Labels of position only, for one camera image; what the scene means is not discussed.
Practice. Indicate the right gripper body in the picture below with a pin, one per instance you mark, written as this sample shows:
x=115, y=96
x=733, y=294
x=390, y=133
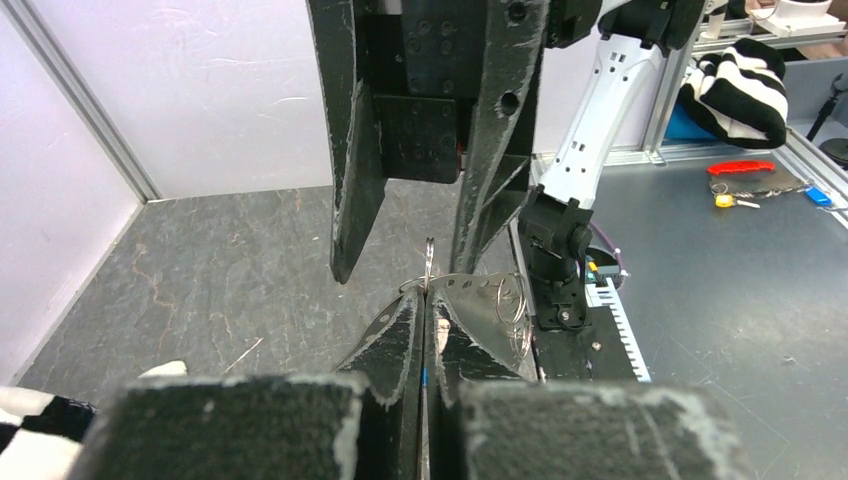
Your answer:
x=423, y=76

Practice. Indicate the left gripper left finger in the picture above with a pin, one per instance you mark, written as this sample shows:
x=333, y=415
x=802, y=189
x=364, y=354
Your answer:
x=359, y=421

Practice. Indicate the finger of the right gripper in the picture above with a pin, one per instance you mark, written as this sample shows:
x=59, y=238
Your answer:
x=338, y=29
x=511, y=49

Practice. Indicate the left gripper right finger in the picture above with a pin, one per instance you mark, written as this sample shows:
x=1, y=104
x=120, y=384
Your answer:
x=487, y=422

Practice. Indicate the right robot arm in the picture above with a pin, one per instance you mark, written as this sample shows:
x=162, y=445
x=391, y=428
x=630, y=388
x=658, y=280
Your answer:
x=555, y=262

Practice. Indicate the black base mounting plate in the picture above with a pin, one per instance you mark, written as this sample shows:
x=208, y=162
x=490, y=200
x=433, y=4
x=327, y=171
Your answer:
x=594, y=352

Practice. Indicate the black white striped cloth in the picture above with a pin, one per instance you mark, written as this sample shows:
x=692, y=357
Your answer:
x=738, y=95

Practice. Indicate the small blue fob tag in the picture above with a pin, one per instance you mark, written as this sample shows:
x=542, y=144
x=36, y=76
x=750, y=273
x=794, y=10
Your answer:
x=818, y=197

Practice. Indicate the black and white checkered pillow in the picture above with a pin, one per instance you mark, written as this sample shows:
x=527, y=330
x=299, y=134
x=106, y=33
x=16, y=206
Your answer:
x=41, y=433

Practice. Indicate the white slotted cable duct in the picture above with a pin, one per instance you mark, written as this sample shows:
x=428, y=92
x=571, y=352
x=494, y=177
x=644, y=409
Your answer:
x=607, y=296

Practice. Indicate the red handled tool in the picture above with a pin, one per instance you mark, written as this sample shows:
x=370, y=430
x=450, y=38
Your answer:
x=740, y=167

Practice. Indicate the aluminium frame rail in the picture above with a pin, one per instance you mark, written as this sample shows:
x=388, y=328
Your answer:
x=635, y=36

